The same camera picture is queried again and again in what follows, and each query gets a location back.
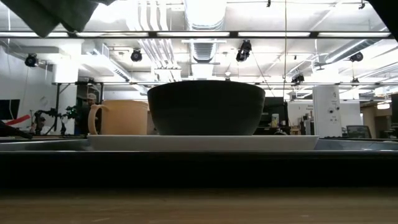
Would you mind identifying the black bowl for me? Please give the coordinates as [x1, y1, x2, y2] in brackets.
[147, 80, 266, 136]

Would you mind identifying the white round plate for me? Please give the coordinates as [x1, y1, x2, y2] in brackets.
[86, 134, 320, 152]

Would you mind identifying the peach ceramic mug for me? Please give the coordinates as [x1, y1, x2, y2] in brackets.
[88, 99, 150, 136]

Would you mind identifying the grey cloth napkin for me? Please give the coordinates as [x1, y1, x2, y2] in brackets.
[0, 0, 116, 39]

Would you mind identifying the black plastic serving tray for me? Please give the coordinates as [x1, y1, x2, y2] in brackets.
[0, 138, 398, 188]

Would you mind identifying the black computer monitor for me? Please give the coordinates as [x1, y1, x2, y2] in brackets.
[263, 96, 285, 127]

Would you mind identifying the person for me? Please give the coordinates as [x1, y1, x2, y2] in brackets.
[75, 92, 98, 136]

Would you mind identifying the white tall cabinet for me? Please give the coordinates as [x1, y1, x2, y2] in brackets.
[312, 85, 343, 138]

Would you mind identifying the red bar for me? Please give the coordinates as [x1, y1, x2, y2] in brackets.
[5, 114, 32, 126]

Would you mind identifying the thin hanging cable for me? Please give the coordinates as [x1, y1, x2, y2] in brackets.
[284, 0, 287, 91]

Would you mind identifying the black wall screen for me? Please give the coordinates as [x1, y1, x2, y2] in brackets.
[0, 99, 21, 121]

